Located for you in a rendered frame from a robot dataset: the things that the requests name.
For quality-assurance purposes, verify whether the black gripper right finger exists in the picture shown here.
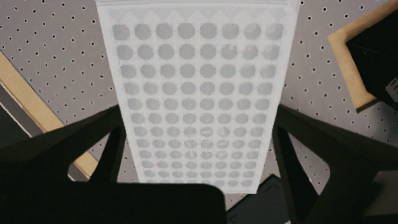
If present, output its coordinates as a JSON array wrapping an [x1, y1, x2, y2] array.
[[271, 103, 398, 224]]

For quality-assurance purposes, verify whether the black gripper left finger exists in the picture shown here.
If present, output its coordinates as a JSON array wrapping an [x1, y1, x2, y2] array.
[[0, 104, 127, 182]]

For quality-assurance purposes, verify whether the white multi-well plate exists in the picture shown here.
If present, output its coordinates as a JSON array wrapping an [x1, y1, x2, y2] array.
[[95, 0, 301, 194]]

